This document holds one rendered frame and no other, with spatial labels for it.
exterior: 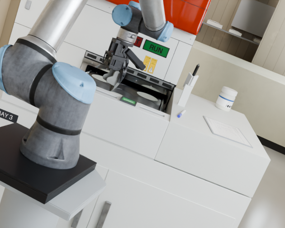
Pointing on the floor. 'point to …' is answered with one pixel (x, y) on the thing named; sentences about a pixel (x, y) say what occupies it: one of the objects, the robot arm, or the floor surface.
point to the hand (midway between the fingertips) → (113, 88)
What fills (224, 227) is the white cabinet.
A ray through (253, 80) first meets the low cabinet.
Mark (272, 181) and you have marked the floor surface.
